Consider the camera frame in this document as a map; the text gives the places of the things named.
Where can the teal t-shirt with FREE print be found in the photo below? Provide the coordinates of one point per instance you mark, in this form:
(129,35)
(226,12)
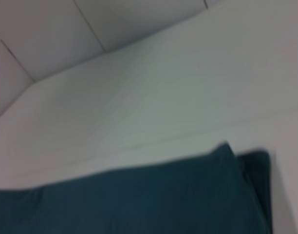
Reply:
(139,195)

